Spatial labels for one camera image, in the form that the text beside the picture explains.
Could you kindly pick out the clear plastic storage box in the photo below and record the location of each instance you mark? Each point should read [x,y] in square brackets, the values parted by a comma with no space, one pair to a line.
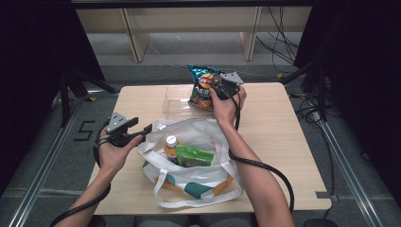
[175,101]

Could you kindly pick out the person's grey trousers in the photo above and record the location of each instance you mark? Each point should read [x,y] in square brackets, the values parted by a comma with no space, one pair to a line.
[220,222]

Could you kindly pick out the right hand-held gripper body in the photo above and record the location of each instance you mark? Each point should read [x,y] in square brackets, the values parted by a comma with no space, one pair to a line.
[229,85]

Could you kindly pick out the dark curtain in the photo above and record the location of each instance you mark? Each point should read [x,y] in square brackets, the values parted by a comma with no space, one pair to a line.
[31,78]
[362,78]

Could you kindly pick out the aluminium frame rail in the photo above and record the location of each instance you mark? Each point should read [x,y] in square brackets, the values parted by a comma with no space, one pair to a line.
[350,176]
[41,176]

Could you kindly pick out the green snack packet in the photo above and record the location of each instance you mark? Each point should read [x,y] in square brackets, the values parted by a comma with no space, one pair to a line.
[194,156]

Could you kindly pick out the person's left hand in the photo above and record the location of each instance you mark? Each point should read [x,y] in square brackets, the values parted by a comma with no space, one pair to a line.
[115,156]

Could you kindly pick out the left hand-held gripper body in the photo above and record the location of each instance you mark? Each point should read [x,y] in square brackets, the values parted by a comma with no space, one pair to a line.
[118,134]

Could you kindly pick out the blue potato chip bag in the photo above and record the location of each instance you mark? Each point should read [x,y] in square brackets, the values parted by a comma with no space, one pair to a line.
[201,91]

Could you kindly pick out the black metal stand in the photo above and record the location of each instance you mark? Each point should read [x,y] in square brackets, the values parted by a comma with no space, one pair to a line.
[321,94]
[64,101]

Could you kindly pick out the black chair armrest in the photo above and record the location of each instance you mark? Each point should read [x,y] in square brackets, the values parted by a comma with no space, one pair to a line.
[97,221]

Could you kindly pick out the grey tape strip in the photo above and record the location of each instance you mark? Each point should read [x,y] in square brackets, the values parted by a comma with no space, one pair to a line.
[324,195]

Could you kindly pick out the white patterned tote bag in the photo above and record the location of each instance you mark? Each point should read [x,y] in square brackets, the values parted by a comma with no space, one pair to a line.
[195,183]

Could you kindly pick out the light wooden bench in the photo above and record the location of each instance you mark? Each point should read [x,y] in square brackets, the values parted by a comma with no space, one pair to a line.
[138,38]

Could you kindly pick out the person's right hand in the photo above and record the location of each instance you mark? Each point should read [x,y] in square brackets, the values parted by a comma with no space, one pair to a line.
[225,108]

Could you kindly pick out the orange drink bottle white cap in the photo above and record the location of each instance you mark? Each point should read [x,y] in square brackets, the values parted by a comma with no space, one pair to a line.
[171,145]

